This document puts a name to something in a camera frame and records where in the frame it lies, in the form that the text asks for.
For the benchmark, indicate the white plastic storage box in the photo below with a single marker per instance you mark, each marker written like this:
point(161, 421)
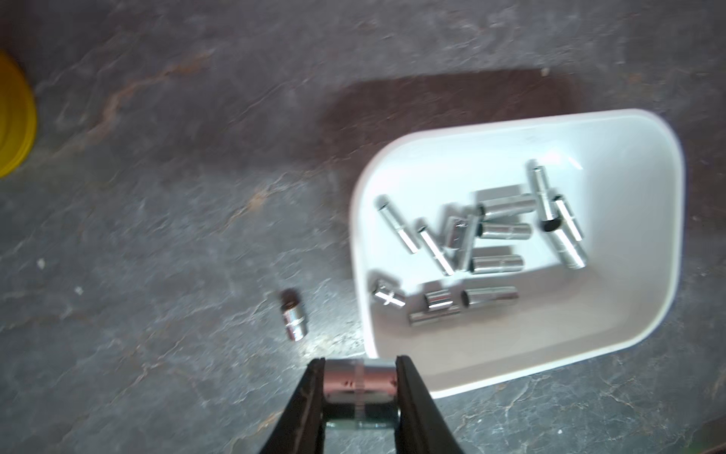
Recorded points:
point(622, 173)

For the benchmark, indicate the chrome deep socket in box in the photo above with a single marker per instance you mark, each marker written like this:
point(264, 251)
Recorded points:
point(506, 207)

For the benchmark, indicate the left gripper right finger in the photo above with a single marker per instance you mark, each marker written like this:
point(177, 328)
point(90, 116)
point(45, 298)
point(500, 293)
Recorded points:
point(422, 428)

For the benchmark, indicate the yellow pencil cup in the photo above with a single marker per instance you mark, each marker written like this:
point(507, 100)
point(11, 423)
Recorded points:
point(19, 121)

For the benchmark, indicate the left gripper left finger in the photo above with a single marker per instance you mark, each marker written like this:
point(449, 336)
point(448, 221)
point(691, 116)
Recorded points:
point(300, 428)

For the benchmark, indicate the wide chrome socket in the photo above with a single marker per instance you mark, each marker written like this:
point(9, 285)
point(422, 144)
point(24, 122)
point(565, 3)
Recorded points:
point(360, 394)

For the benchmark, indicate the short chrome socket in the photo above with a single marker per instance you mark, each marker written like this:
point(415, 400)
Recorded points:
point(293, 314)

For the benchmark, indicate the chrome socket box front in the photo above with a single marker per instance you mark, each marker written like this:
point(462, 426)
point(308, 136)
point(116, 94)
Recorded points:
point(489, 297)

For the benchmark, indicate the chrome long socket in box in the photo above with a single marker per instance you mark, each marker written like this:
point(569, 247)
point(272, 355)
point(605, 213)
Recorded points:
point(397, 224)

